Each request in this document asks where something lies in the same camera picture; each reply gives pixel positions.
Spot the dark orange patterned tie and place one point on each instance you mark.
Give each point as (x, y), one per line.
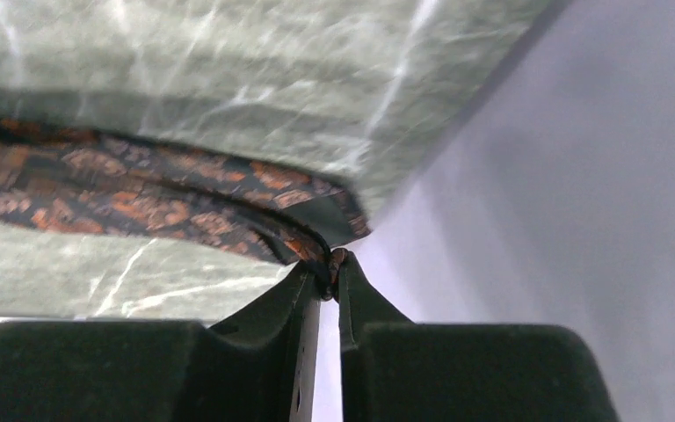
(87, 181)

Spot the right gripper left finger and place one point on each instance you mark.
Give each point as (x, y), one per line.
(256, 365)

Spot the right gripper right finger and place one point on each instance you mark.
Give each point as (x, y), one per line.
(394, 369)

